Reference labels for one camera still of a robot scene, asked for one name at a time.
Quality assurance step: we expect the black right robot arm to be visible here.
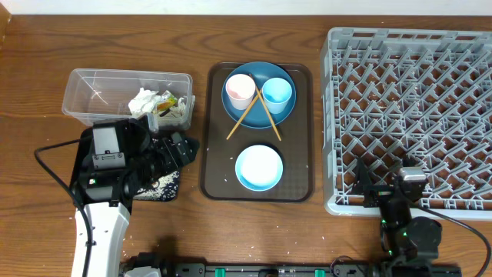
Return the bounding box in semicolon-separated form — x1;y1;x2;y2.
352;159;442;275

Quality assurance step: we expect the light blue bowl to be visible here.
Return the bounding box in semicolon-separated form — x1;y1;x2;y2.
234;145;284;192

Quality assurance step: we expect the wooden chopstick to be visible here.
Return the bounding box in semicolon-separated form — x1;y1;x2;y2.
226;88;260;140
249;74;281;142

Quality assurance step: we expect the pile of white rice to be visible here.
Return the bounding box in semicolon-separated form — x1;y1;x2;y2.
134;171;180;202

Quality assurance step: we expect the grey dishwasher rack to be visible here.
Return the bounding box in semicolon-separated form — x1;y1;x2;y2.
321;27;491;221

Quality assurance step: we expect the light blue cup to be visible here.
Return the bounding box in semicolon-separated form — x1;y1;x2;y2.
262;78;293;114

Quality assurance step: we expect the white paper napkin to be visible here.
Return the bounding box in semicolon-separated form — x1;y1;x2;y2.
168;97;187;118

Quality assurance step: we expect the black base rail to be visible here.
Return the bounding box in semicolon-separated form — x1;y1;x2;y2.
118;253;462;277

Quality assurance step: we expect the brown serving tray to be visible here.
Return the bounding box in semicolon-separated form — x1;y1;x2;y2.
200;62;314;202

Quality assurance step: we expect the white tissue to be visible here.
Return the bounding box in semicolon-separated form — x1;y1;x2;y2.
128;88;161;118

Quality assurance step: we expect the yellow green snack wrapper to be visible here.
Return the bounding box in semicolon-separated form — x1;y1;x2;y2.
152;91;178;117

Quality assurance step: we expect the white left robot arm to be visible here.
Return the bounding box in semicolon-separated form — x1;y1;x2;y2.
69;118;199;276

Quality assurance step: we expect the pink cup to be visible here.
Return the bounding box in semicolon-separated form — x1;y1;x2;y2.
225;74;255;110

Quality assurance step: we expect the clear plastic bin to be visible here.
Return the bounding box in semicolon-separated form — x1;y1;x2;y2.
62;68;194;130

